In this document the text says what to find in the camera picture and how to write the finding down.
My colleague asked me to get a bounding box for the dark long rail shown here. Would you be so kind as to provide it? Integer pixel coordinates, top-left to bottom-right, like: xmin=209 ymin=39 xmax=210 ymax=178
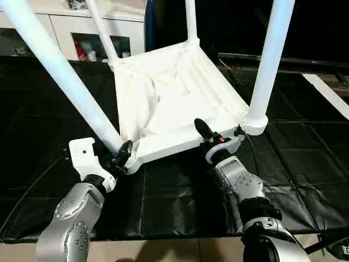
xmin=218 ymin=52 xmax=349 ymax=67

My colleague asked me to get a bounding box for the white glass-door cabinet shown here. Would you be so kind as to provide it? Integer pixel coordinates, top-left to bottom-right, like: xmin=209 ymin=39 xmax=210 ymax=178
xmin=0 ymin=0 xmax=147 ymax=62

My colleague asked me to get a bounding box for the white plastic table leg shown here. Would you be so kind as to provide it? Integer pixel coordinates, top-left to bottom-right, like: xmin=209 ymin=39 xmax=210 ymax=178
xmin=0 ymin=0 xmax=125 ymax=158
xmin=244 ymin=0 xmax=297 ymax=136
xmin=184 ymin=0 xmax=200 ymax=45
xmin=86 ymin=0 xmax=122 ymax=67

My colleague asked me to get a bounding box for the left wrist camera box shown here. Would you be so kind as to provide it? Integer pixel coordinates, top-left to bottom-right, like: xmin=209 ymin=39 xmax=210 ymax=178
xmin=68 ymin=138 xmax=117 ymax=193

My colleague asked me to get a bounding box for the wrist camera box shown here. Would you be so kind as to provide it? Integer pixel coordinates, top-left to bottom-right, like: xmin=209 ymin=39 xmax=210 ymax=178
xmin=205 ymin=135 xmax=246 ymax=164
xmin=68 ymin=138 xmax=117 ymax=193

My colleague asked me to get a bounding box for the grey crumpled object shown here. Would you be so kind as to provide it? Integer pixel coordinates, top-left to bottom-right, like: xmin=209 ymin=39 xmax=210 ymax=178
xmin=64 ymin=0 xmax=91 ymax=10

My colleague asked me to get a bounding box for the black work mat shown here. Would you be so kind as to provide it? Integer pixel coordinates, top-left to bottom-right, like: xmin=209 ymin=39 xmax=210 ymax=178
xmin=0 ymin=55 xmax=349 ymax=243

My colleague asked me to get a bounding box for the white flat strip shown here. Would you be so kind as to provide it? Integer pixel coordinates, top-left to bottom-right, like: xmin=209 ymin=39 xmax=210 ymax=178
xmin=302 ymin=74 xmax=349 ymax=121

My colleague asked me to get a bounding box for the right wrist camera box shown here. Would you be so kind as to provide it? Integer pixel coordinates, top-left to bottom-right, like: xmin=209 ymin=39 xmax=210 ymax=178
xmin=205 ymin=135 xmax=246 ymax=164

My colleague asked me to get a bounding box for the black diagonal stand bar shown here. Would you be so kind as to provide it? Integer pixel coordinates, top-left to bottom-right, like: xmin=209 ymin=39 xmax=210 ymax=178
xmin=303 ymin=228 xmax=349 ymax=256

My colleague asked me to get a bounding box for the white plastic table top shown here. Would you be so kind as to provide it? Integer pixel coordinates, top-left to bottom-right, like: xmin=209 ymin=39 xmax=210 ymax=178
xmin=111 ymin=38 xmax=269 ymax=175

